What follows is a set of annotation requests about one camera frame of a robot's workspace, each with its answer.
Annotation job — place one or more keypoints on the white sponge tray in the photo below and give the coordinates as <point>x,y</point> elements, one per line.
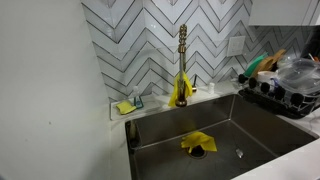
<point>151,105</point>

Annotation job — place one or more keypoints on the clear bottle teal base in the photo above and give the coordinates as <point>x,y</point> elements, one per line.
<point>137,100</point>

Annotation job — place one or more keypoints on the small gold side lever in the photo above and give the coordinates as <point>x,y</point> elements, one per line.
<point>194,87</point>

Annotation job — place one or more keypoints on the yellow sponge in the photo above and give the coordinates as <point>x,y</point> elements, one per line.
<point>125,107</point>

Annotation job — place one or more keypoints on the small white bottle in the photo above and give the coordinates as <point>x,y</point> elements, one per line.
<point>211,88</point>

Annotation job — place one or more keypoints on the steel sink caddy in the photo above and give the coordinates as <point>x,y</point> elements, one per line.
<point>133,133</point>

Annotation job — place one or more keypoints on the gold spring kitchen faucet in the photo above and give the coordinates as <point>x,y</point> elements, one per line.
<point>182,40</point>

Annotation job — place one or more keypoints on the yellow cloth in sink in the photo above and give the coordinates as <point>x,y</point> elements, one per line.
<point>204,142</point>

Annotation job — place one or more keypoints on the black sink drain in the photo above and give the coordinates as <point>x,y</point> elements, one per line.
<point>197,153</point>

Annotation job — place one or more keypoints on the steel kitchen sink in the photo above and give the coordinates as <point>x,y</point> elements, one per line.
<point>233,120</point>

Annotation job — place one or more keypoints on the green plastic board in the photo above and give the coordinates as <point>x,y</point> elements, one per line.
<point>255,65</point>

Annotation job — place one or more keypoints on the small shiny metal piece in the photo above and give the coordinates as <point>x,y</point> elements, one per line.
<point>239,153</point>

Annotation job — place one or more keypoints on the round bamboo lid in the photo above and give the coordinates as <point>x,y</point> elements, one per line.
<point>264,66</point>
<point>278,55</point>

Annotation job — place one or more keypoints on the white bowl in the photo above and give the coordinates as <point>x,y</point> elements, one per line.
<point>266,77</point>

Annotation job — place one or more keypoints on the clear plastic container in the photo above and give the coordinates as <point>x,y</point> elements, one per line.
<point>296,76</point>

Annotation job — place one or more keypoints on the white upper cabinet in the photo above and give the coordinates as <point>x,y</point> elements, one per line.
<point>283,11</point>

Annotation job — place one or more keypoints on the white wall outlet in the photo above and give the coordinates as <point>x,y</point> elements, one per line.
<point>236,46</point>

